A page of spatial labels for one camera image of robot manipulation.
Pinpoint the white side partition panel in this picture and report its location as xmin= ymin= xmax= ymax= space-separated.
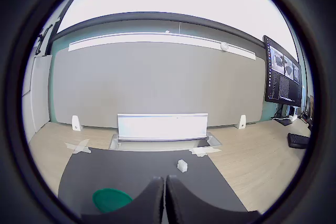
xmin=22 ymin=55 xmax=54 ymax=141

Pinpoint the small white plastic terminal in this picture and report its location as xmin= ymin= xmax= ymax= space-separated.
xmin=177 ymin=159 xmax=188 ymax=173

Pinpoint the white tape strip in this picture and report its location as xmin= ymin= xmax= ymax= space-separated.
xmin=188 ymin=147 xmax=222 ymax=157
xmin=64 ymin=142 xmax=92 ymax=154
xmin=73 ymin=138 xmax=90 ymax=154

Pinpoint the silver cable duct box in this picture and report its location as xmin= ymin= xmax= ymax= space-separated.
xmin=109 ymin=113 xmax=223 ymax=151

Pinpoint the round green lid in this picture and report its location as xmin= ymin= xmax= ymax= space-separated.
xmin=92 ymin=188 xmax=133 ymax=214

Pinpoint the dark grey mat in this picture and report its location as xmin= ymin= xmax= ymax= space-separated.
xmin=57 ymin=147 xmax=260 ymax=215

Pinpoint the small white partition bracket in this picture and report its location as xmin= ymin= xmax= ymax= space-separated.
xmin=235 ymin=114 xmax=247 ymax=130
xmin=71 ymin=115 xmax=82 ymax=132

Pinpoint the black keyboard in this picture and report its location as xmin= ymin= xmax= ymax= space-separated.
xmin=287 ymin=132 xmax=311 ymax=150

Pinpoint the black computer monitor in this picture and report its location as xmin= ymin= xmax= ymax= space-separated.
xmin=262 ymin=35 xmax=302 ymax=108

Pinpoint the grey partition panel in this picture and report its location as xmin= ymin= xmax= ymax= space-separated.
xmin=48 ymin=40 xmax=266 ymax=128

